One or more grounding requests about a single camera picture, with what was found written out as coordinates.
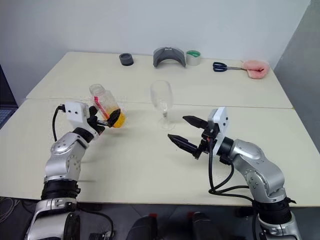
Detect dark rounded shape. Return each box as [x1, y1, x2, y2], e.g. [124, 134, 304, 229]
[187, 211, 216, 240]
[127, 213, 159, 240]

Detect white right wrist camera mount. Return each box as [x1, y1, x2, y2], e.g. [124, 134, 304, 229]
[207, 106, 231, 151]

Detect pink fluffy cloth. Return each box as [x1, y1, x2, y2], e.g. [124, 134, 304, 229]
[241, 59, 271, 80]

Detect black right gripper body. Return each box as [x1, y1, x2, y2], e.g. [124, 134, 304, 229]
[198, 119, 217, 154]

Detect white tape roll green core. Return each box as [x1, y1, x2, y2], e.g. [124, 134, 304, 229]
[185, 49, 202, 67]

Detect clear wine glass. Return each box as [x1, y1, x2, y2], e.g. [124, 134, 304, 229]
[149, 79, 176, 131]

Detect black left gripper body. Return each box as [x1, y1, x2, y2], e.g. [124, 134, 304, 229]
[86, 114, 106, 137]

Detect black handled scissors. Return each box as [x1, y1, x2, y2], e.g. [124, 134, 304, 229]
[212, 61, 247, 73]

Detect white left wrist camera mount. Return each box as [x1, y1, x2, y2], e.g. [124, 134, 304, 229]
[63, 101, 91, 131]

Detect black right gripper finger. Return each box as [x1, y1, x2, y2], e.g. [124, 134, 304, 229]
[167, 133, 201, 160]
[182, 115, 208, 130]

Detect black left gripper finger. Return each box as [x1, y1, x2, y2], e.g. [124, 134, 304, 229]
[88, 105, 100, 118]
[97, 108, 122, 129]

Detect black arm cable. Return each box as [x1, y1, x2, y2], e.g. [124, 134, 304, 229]
[51, 104, 67, 142]
[208, 129, 262, 240]

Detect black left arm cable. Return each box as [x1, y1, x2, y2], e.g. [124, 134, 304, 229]
[51, 104, 67, 142]

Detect dark laptop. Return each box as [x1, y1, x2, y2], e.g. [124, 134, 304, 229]
[0, 63, 19, 131]

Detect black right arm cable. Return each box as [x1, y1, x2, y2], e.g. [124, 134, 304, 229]
[208, 129, 262, 240]

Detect black floor device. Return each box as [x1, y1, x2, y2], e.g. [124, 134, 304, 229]
[87, 231, 112, 240]

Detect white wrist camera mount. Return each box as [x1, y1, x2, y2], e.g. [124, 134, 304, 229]
[63, 101, 91, 131]
[207, 106, 231, 151]

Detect orange juice bottle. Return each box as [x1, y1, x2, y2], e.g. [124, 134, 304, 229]
[88, 83, 126, 129]

